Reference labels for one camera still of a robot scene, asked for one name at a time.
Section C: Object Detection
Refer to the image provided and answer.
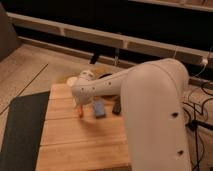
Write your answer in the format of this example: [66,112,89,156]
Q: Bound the black cables on floor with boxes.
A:
[181,81,213,171]

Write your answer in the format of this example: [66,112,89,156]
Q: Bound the blue sponge block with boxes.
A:
[93,100,106,118]

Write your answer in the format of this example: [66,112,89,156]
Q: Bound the dark grey floor mat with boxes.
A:
[0,91,50,171]

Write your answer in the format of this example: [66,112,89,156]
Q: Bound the white wall shelf rail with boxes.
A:
[7,12,213,68]

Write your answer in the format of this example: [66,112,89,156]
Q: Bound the clear spray bottle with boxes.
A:
[79,70,95,80]

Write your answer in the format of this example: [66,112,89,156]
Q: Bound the dark ceramic bowl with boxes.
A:
[98,73,112,79]

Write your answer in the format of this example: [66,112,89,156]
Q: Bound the white lidded jar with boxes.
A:
[67,77,78,87]

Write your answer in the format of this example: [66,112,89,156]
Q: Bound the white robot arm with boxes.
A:
[71,58,191,171]

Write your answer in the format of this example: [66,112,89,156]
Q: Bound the black rectangular object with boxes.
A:
[112,99,121,115]

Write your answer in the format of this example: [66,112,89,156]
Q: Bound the black bracket under shelf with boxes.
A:
[90,51,101,64]

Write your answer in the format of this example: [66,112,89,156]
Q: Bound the orange red pepper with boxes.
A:
[78,107,84,118]

